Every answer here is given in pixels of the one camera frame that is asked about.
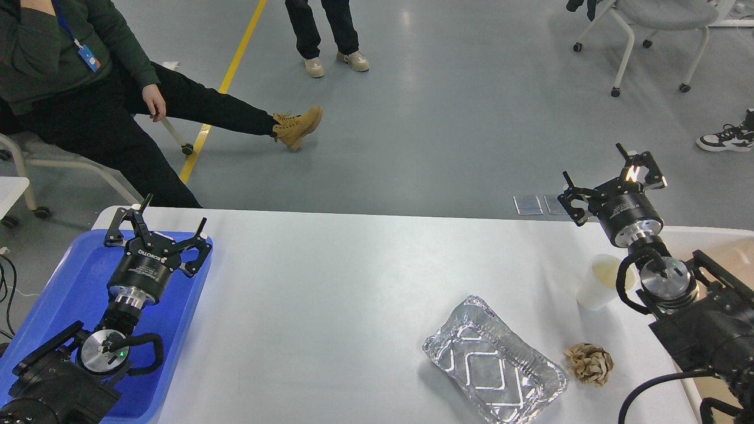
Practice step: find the white chair under seated person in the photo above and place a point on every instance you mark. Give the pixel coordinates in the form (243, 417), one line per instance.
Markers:
(28, 150)

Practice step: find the left floor socket plate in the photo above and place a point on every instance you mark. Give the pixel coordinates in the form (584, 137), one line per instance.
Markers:
(528, 205)

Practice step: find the floor socket plate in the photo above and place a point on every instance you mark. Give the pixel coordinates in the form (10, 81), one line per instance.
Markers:
(528, 205)
(554, 206)

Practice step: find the aluminium foil tray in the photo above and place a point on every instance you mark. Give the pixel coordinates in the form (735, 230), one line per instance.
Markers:
(506, 379)

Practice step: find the white side table corner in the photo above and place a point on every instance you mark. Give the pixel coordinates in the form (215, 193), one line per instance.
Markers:
(12, 189)

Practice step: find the seated person green jacket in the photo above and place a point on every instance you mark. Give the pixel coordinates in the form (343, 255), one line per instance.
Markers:
(74, 73)

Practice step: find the right floor socket plate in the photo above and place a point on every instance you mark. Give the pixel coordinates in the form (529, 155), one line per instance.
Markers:
(554, 206)

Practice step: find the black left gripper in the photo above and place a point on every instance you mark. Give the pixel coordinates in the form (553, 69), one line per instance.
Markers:
(148, 263)

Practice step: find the beige plastic bin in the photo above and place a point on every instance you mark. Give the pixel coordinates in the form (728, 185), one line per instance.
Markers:
(733, 250)

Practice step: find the grey office chair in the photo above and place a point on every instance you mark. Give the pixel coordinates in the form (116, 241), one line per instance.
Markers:
(657, 16)

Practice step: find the white paper cup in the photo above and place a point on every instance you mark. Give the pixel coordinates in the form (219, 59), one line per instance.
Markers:
(598, 287)

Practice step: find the blue plastic tray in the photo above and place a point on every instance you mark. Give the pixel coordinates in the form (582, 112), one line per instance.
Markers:
(77, 291)

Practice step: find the black white sneaker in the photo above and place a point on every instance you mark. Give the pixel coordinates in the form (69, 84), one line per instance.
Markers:
(735, 138)

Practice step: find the crumpled brown paper ball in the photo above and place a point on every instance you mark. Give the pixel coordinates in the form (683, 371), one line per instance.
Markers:
(591, 363)

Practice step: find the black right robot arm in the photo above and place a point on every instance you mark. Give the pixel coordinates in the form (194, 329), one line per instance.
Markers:
(703, 314)

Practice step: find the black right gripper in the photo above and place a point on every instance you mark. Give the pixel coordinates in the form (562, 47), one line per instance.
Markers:
(625, 213)

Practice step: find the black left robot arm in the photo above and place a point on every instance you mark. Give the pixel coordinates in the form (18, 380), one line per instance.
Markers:
(102, 342)

